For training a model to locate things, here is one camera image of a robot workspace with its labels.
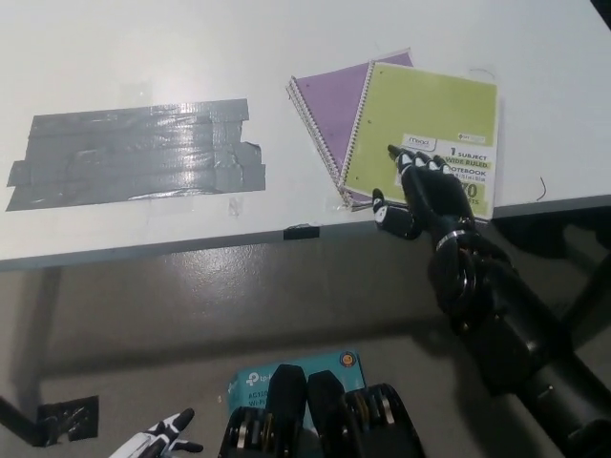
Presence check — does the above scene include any purple spiral notebook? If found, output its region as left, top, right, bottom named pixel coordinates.
left=284, top=47, right=415, bottom=211

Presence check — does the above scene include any grey duct tape patch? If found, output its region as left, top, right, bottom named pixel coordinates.
left=5, top=97, right=267, bottom=214

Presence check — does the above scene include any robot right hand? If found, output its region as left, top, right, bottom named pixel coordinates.
left=371, top=144, right=478, bottom=244

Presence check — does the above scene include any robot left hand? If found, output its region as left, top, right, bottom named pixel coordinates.
left=114, top=407, right=204, bottom=458

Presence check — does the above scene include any green Mead spiral notebook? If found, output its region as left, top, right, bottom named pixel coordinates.
left=336, top=60, right=502, bottom=223

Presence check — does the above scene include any teal TP-Link router box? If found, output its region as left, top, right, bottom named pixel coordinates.
left=227, top=350, right=368, bottom=430

